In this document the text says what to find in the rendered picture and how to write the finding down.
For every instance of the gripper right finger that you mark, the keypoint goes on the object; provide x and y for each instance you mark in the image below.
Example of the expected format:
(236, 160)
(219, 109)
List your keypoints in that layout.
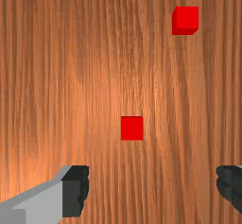
(231, 183)

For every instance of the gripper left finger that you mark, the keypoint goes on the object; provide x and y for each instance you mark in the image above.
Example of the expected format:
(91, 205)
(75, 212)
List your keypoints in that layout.
(47, 199)

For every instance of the red cube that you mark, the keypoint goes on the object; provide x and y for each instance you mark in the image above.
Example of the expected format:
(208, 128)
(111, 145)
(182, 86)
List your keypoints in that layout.
(186, 20)
(132, 128)

